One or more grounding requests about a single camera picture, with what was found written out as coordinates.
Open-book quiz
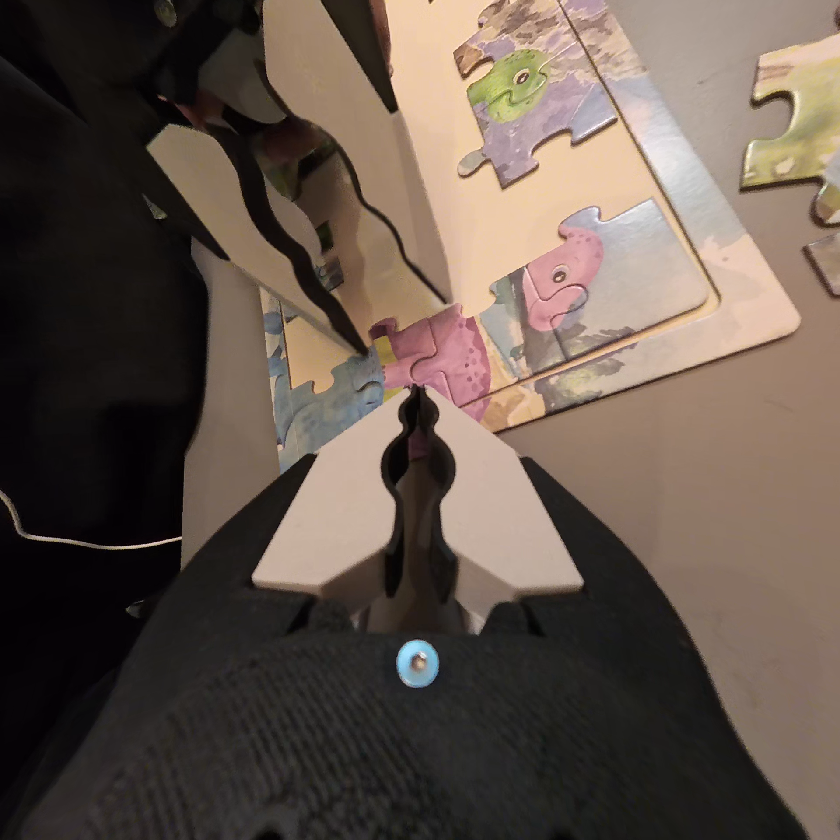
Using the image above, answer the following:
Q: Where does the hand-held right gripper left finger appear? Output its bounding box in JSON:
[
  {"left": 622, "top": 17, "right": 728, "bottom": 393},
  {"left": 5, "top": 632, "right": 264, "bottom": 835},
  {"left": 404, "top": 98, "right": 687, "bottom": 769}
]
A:
[{"left": 251, "top": 386, "right": 421, "bottom": 632}]

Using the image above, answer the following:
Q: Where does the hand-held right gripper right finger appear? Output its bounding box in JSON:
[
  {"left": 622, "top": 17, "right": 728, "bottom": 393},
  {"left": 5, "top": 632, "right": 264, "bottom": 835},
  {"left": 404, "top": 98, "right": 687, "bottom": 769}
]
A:
[{"left": 420, "top": 386, "right": 586, "bottom": 634}]

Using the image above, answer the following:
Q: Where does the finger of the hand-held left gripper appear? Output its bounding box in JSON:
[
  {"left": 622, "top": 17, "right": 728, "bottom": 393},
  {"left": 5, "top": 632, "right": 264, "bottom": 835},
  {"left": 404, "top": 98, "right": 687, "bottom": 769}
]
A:
[
  {"left": 146, "top": 123, "right": 370, "bottom": 357},
  {"left": 261, "top": 0, "right": 455, "bottom": 306}
]

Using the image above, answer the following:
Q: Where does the dinosaur puzzle tray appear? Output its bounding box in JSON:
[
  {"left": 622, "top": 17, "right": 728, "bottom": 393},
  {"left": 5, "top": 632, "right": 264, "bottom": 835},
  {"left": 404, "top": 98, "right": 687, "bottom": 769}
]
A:
[{"left": 259, "top": 0, "right": 803, "bottom": 473}]

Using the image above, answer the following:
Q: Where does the blue triceratops head puzzle piece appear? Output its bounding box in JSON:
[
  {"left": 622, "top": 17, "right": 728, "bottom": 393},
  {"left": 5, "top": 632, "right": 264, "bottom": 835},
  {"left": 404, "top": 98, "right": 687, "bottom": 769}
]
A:
[{"left": 314, "top": 222, "right": 347, "bottom": 294}]

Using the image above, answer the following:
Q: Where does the purple dinosaur body puzzle piece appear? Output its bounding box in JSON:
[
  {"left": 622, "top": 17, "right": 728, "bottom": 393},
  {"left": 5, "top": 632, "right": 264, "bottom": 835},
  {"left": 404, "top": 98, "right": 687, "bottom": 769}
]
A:
[{"left": 420, "top": 262, "right": 572, "bottom": 424}]

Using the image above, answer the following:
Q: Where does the blue dinosaur body puzzle piece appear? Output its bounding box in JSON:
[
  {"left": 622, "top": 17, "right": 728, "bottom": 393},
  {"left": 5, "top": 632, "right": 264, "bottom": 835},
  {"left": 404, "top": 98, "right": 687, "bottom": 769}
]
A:
[{"left": 270, "top": 346, "right": 388, "bottom": 475}]

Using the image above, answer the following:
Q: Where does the pink dinosaur head puzzle piece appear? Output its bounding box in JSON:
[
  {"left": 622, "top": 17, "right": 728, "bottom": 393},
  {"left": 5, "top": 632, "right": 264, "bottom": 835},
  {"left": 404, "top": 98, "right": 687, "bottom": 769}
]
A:
[{"left": 525, "top": 197, "right": 716, "bottom": 368}]

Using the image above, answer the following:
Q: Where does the brown grey puzzle piece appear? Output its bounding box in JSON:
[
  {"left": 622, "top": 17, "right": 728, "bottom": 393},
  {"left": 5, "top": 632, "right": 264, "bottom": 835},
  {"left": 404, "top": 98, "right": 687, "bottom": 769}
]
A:
[{"left": 802, "top": 233, "right": 840, "bottom": 298}]

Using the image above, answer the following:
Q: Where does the thin white cord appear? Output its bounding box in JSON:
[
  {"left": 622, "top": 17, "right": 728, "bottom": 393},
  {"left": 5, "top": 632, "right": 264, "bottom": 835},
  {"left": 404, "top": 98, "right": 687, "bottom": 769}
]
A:
[{"left": 0, "top": 489, "right": 182, "bottom": 550}]

